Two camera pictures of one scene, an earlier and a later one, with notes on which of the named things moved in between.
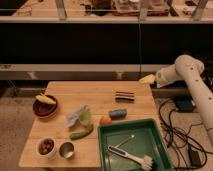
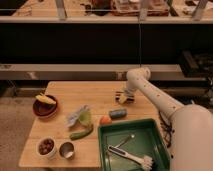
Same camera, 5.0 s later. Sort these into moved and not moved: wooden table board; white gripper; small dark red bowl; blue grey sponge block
Moved: white gripper
Not moved: wooden table board; small dark red bowl; blue grey sponge block
